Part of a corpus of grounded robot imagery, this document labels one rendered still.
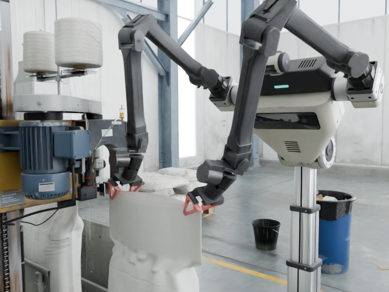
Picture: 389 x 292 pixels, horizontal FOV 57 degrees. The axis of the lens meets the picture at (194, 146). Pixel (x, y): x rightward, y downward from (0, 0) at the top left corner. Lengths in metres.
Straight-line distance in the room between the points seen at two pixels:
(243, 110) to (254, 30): 0.22
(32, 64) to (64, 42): 0.26
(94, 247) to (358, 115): 7.75
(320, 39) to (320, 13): 8.76
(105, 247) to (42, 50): 1.17
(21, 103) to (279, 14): 0.79
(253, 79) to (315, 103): 0.45
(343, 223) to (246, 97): 2.50
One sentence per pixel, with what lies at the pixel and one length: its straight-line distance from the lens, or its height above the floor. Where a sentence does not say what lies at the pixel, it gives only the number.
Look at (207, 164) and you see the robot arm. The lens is 1.06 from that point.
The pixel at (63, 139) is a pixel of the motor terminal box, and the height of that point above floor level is 1.28.
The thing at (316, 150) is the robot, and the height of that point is 1.21.
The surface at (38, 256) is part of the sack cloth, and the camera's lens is 1.93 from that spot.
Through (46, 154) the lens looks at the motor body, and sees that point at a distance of 1.22.
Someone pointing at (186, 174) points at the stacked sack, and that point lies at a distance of 4.83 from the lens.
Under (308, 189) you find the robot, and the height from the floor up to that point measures 1.03.
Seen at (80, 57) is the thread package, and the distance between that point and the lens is 1.31.
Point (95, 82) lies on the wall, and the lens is 6.56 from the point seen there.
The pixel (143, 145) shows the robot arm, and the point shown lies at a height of 1.24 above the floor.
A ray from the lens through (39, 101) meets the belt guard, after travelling 1.20.
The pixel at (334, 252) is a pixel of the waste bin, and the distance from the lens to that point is 3.42.
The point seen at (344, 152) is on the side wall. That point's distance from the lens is 9.34.
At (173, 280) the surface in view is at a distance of 1.30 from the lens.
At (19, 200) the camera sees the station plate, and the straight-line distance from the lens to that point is 1.41.
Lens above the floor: 1.34
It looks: 4 degrees down
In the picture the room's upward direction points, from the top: straight up
